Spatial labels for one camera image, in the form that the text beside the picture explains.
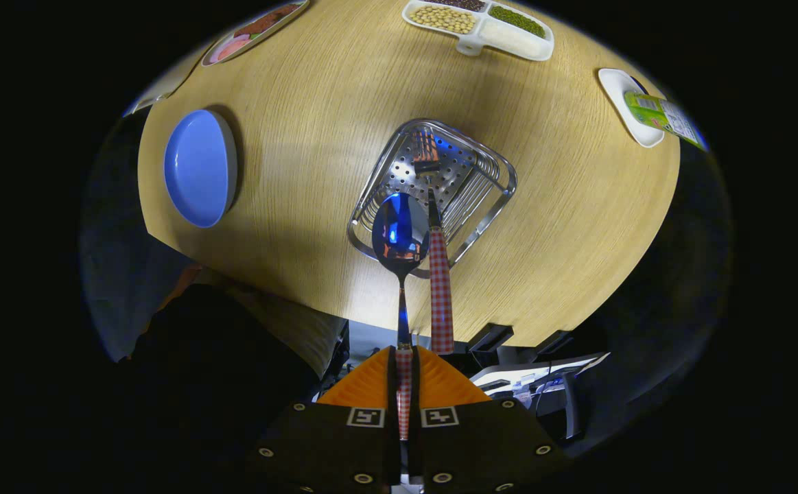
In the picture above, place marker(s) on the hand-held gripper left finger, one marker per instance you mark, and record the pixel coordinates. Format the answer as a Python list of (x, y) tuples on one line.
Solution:
[(344, 453)]

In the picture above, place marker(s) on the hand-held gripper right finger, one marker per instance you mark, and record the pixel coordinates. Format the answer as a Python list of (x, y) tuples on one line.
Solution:
[(474, 453)]

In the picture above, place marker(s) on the white desk with clutter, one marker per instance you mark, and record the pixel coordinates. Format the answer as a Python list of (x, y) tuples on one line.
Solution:
[(529, 374)]

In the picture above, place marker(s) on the blue round plate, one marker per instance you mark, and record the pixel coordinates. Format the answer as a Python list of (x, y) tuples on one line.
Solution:
[(196, 168)]

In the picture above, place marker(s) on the green drink carton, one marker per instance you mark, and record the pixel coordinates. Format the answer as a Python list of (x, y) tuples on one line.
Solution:
[(659, 113)]

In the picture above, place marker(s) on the small white plate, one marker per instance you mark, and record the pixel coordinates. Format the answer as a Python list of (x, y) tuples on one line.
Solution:
[(615, 89)]

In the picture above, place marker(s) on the white toaster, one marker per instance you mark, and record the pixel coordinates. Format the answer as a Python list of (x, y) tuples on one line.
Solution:
[(165, 86)]

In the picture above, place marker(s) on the white divided tray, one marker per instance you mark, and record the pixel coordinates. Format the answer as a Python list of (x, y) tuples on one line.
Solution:
[(515, 44)]

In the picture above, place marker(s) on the oval plate with food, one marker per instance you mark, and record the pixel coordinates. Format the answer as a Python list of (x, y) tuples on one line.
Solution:
[(248, 38)]

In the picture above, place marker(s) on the green beans pile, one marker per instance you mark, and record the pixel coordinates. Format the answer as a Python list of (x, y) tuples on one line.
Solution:
[(517, 20)]

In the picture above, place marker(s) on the yellow soybeans pile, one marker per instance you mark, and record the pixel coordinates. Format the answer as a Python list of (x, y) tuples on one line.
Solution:
[(443, 19)]

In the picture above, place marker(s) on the dark red beans pile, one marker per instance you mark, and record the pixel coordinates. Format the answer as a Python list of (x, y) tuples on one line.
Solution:
[(464, 4)]

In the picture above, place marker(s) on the black table bracket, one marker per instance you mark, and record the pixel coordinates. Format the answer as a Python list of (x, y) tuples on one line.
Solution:
[(554, 342), (491, 337)]

